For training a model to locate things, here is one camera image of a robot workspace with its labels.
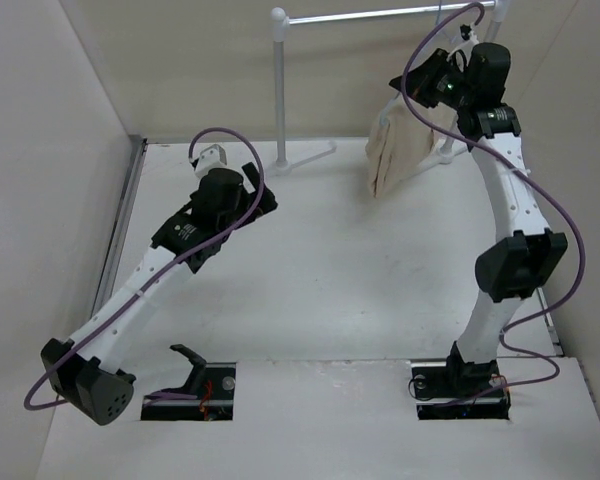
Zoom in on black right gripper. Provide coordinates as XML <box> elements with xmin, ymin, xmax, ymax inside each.
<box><xmin>389</xmin><ymin>48</ymin><xmax>474</xmax><ymax>112</ymax></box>

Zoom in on beige trousers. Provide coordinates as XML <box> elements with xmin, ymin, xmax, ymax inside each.
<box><xmin>365</xmin><ymin>102</ymin><xmax>464</xmax><ymax>198</ymax></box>

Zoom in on light blue wire hanger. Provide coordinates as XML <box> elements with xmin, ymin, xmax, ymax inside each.
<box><xmin>379</xmin><ymin>1</ymin><xmax>485</xmax><ymax>126</ymax></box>

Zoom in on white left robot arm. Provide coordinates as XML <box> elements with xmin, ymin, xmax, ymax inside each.
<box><xmin>40</xmin><ymin>163</ymin><xmax>277</xmax><ymax>426</ymax></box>

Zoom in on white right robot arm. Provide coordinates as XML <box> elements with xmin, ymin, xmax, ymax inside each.
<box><xmin>390</xmin><ymin>43</ymin><xmax>568</xmax><ymax>400</ymax></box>

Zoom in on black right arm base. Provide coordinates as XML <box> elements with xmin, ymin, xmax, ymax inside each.
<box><xmin>408</xmin><ymin>361</ymin><xmax>511</xmax><ymax>421</ymax></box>

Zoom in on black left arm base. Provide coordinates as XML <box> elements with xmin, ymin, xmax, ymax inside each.
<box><xmin>140</xmin><ymin>363</ymin><xmax>237</xmax><ymax>422</ymax></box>

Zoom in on white clothes rack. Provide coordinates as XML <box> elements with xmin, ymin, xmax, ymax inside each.
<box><xmin>269</xmin><ymin>0</ymin><xmax>512</xmax><ymax>174</ymax></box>

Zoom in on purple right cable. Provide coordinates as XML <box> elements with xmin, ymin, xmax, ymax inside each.
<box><xmin>402</xmin><ymin>2</ymin><xmax>589</xmax><ymax>406</ymax></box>

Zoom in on purple cable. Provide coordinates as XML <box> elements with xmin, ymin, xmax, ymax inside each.
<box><xmin>402</xmin><ymin>2</ymin><xmax>589</xmax><ymax>406</ymax></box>
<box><xmin>23</xmin><ymin>127</ymin><xmax>267</xmax><ymax>412</ymax></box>

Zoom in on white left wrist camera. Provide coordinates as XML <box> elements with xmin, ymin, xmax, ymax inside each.
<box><xmin>189</xmin><ymin>144</ymin><xmax>228</xmax><ymax>179</ymax></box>

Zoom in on aluminium table edge rail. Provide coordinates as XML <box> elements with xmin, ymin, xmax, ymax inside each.
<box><xmin>89</xmin><ymin>135</ymin><xmax>147</xmax><ymax>317</ymax></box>

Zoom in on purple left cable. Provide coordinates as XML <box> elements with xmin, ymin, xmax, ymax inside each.
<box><xmin>23</xmin><ymin>127</ymin><xmax>267</xmax><ymax>412</ymax></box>

